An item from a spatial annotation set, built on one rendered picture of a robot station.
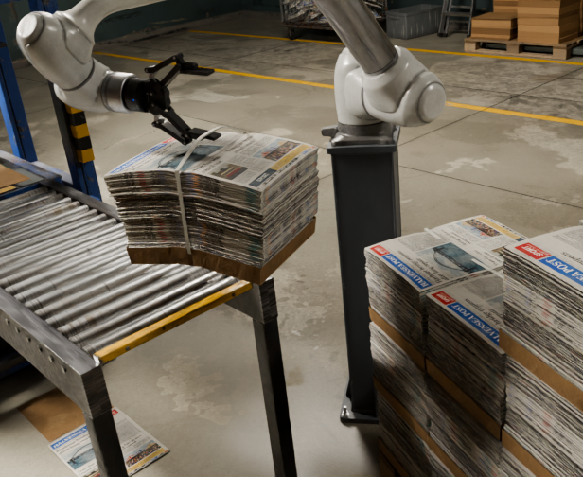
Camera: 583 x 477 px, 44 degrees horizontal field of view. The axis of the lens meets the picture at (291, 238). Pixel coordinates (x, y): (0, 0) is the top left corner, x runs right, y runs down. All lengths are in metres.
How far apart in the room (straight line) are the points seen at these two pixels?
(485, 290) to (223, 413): 1.33
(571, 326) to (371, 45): 0.92
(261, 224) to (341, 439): 1.25
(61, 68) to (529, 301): 1.06
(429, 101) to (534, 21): 6.03
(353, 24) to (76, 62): 0.67
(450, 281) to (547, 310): 0.45
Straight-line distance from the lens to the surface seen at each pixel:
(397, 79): 1.93
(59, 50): 1.63
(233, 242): 1.53
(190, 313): 1.73
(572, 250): 1.37
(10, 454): 2.85
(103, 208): 2.52
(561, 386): 1.36
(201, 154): 1.62
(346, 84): 2.12
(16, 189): 2.93
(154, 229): 1.63
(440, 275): 1.75
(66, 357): 1.71
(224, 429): 2.67
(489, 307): 1.63
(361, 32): 1.87
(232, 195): 1.47
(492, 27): 8.19
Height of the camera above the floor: 1.66
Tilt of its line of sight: 25 degrees down
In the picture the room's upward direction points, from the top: 6 degrees counter-clockwise
